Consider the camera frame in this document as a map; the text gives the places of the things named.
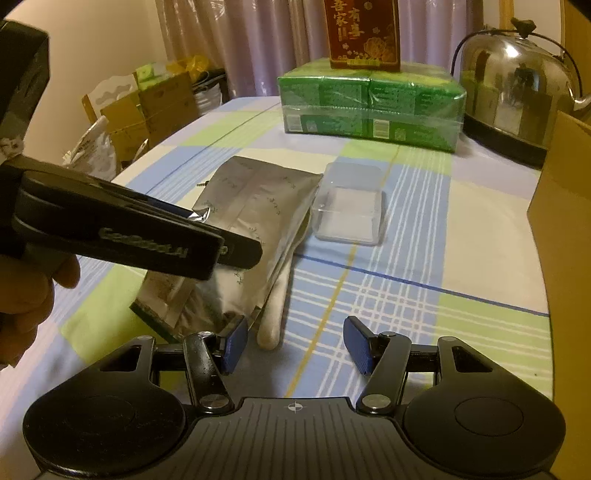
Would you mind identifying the beige spoon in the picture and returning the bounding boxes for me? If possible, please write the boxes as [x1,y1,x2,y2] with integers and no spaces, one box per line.
[256,222,310,349]

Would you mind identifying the yellow plastic bag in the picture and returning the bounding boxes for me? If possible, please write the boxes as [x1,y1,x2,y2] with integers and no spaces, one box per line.
[166,55,208,77]

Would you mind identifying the white scalloped board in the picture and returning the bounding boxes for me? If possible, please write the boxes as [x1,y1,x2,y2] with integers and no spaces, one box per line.
[82,76,139,125]

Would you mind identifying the clear plastic box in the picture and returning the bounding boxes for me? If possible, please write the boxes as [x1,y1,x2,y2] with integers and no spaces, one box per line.
[311,161,386,245]

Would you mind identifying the green tissue multipack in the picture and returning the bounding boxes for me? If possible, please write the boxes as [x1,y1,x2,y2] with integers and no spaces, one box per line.
[276,58,467,154]

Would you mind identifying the person's left hand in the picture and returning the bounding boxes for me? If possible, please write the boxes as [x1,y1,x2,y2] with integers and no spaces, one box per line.
[0,254,82,368]

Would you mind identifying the stainless steel kettle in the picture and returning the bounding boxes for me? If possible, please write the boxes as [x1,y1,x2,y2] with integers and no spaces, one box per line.
[450,17,591,169]

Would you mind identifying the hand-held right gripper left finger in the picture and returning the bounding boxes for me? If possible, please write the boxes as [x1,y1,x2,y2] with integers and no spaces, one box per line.
[81,316,252,414]

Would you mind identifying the brown cardboard carton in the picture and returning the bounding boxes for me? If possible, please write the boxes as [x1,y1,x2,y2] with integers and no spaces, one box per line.
[139,74,199,136]
[100,99,151,161]

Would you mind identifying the pale purple curtain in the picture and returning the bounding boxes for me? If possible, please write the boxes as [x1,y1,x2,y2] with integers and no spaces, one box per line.
[159,0,504,100]

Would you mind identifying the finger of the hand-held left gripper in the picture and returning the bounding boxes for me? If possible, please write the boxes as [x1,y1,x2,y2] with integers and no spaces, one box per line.
[216,232,264,271]
[9,156,205,223]

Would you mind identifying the wooden door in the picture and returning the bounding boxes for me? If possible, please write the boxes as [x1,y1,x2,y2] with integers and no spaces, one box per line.
[561,7,591,116]

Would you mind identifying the cardboard box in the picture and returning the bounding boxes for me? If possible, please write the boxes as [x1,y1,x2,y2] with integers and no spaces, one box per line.
[526,110,591,416]

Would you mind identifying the checked tablecloth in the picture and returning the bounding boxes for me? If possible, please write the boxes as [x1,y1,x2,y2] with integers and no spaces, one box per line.
[0,95,555,402]

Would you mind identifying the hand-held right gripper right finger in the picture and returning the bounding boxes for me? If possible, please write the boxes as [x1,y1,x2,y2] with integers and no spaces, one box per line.
[343,316,506,414]

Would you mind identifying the white plastic bag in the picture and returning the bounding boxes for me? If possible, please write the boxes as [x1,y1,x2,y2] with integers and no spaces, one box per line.
[62,115,118,183]

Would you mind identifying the red printed box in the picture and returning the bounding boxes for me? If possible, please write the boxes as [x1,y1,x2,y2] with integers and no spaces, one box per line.
[323,0,402,72]

